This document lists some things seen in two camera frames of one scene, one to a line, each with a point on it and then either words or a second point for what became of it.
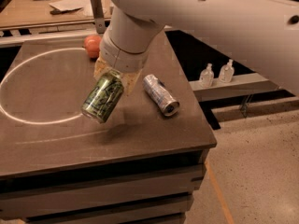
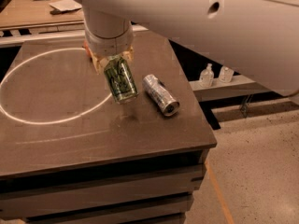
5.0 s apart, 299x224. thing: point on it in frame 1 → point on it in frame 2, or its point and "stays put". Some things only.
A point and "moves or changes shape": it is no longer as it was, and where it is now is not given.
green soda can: (103, 96) moves or changes shape
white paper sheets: (81, 0) stays put
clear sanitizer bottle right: (226, 72) stays put
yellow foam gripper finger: (130, 80) → (129, 54)
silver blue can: (160, 95) stays put
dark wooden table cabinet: (60, 166) stays put
